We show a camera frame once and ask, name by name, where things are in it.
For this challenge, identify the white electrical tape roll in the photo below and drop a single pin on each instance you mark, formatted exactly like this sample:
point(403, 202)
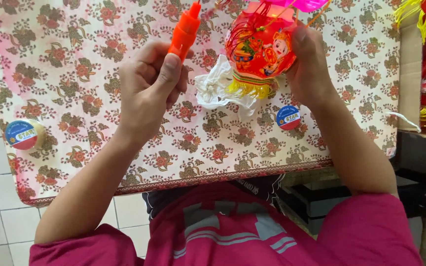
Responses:
point(24, 134)

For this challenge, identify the black low shelf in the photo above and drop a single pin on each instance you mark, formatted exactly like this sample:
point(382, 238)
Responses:
point(346, 199)

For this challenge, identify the person's dark shorts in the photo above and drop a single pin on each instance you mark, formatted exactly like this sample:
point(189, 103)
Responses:
point(213, 194)

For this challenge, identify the person's right hand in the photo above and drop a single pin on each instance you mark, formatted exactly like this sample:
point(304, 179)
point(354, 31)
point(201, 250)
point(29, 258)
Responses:
point(309, 74)

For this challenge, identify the red round toy lantern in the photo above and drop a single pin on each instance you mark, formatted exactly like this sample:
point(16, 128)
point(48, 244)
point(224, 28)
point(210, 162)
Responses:
point(259, 51)

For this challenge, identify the pink plastic lantern piece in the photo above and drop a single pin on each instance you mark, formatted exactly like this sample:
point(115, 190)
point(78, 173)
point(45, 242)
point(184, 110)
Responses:
point(294, 4)

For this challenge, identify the cardboard box of red lanterns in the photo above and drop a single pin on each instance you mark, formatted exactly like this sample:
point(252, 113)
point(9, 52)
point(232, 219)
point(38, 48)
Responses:
point(425, 70)

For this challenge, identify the flat electrical tape roll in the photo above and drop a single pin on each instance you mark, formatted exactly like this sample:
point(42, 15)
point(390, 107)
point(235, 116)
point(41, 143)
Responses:
point(288, 117)

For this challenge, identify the floral patterned tablecloth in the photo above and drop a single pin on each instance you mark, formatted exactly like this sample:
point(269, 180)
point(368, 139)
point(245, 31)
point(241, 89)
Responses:
point(124, 111)

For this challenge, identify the white crumpled plastic bag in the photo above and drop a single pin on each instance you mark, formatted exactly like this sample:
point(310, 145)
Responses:
point(216, 88)

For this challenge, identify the person's pink shirt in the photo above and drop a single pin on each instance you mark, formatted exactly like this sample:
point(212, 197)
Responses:
point(235, 232)

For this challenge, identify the person's left hand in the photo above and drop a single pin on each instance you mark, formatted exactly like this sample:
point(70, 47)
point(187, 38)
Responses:
point(144, 92)

